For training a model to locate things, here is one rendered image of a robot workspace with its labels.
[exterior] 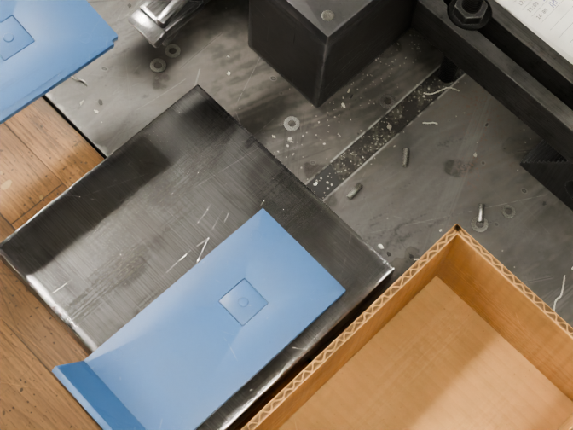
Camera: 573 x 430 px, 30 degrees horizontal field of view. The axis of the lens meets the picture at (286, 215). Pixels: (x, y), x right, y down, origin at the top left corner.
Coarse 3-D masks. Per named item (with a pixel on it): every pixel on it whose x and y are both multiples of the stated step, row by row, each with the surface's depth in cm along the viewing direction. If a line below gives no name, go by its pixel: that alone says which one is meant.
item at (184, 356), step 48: (240, 240) 62; (288, 240) 62; (192, 288) 61; (288, 288) 61; (336, 288) 61; (144, 336) 60; (192, 336) 60; (240, 336) 60; (288, 336) 60; (96, 384) 58; (144, 384) 59; (192, 384) 59; (240, 384) 59
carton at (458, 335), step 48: (432, 288) 64; (480, 288) 60; (528, 288) 57; (384, 336) 62; (432, 336) 62; (480, 336) 63; (528, 336) 60; (288, 384) 54; (336, 384) 61; (384, 384) 61; (432, 384) 61; (480, 384) 61; (528, 384) 62
